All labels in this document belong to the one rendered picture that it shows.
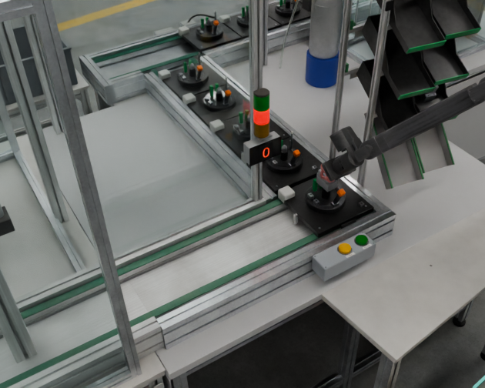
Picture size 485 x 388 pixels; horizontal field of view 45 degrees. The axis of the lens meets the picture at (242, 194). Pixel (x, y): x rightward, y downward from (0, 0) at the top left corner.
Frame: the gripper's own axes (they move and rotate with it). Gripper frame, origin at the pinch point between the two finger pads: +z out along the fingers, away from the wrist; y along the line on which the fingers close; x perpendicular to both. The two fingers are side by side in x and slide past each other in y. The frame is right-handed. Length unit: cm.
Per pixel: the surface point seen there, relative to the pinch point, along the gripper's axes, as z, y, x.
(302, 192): 14.6, 3.9, 1.5
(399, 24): -35, -24, -31
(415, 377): 63, -34, 95
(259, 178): 11.5, 18.4, -8.7
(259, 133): -7.8, 20.7, -19.6
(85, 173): -53, 83, -17
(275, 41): 87, -59, -79
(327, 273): -3.4, 17.8, 29.3
